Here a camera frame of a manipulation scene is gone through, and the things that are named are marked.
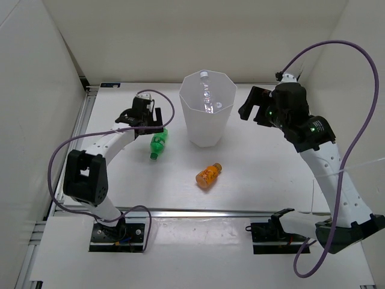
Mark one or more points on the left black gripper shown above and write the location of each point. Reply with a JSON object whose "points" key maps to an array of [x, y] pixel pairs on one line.
{"points": [[158, 122]]}

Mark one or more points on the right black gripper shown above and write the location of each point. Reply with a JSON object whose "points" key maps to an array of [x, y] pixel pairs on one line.
{"points": [[257, 97]]}

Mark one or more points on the green plastic soda bottle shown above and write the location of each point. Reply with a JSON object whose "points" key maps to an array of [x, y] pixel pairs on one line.
{"points": [[157, 144]]}

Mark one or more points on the clear unlabeled plastic bottle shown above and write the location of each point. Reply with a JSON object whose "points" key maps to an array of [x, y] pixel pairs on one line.
{"points": [[208, 99]]}

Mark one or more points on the orange juice bottle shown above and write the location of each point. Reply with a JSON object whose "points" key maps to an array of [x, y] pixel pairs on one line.
{"points": [[206, 178]]}

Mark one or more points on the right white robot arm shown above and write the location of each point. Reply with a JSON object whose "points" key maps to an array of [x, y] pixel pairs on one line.
{"points": [[286, 108]]}

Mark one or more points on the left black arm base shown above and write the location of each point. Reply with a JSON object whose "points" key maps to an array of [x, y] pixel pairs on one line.
{"points": [[126, 237]]}

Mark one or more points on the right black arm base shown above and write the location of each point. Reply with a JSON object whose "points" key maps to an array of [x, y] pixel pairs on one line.
{"points": [[269, 238]]}

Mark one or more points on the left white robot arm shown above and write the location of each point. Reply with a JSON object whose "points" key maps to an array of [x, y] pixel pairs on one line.
{"points": [[86, 178]]}

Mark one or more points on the white octagonal plastic bin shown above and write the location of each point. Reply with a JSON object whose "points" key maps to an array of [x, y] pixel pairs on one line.
{"points": [[205, 129]]}

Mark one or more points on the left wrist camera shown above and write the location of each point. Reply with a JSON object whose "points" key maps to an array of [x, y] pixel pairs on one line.
{"points": [[146, 96]]}

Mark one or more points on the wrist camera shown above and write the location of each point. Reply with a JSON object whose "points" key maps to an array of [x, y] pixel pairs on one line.
{"points": [[284, 77], [146, 96]]}

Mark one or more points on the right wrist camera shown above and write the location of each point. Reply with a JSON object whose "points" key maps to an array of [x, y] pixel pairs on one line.
{"points": [[284, 77]]}

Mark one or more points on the aluminium rail front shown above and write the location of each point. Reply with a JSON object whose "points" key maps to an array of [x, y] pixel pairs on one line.
{"points": [[159, 213]]}

